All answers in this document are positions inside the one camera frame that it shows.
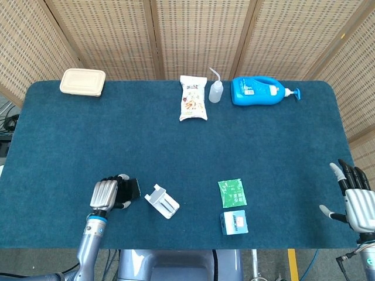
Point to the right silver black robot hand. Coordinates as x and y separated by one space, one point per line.
360 207

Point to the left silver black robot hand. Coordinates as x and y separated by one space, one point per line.
102 193

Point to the black smartphone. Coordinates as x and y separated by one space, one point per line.
132 190

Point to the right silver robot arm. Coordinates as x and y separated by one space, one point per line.
369 257

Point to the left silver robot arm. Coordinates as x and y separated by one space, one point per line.
90 243

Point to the white folding phone stand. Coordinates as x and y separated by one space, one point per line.
162 202

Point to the dark blue felt table mat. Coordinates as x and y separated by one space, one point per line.
175 146

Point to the grey robot torso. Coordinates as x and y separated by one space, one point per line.
175 266

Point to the dark floor equipment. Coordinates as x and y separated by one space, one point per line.
3 146

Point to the beige lidded lunch box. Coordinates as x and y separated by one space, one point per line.
82 82

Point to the metal pole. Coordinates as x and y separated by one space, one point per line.
255 263

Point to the light blue cardboard box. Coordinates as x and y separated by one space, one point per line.
234 222

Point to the green tea sachet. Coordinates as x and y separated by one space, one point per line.
233 194

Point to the white snack bag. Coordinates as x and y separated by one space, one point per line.
193 99

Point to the clear squeeze wash bottle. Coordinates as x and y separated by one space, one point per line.
216 92

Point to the blue pump bottle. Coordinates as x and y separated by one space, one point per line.
252 93

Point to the woven bamboo folding screen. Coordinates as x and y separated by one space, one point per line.
199 35

